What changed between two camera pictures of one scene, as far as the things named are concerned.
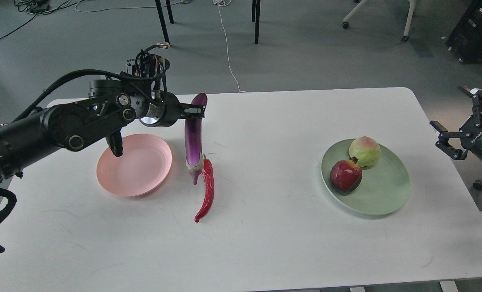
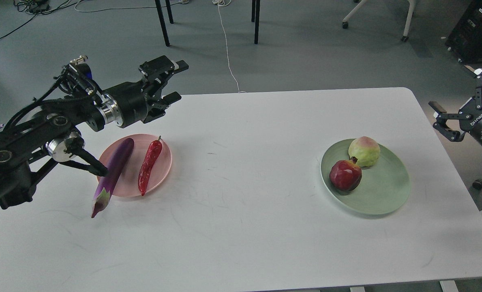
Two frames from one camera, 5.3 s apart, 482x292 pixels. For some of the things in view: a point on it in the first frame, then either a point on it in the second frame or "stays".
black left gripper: [165, 110] -> [127, 104]
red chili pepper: [208, 175] -> [153, 153]
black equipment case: [476, 39] stays
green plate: [384, 186] stays
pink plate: [143, 168] stays
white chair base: [405, 37] stays
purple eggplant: [193, 139] -> [120, 156]
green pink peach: [366, 149] stays
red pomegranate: [345, 175] stays
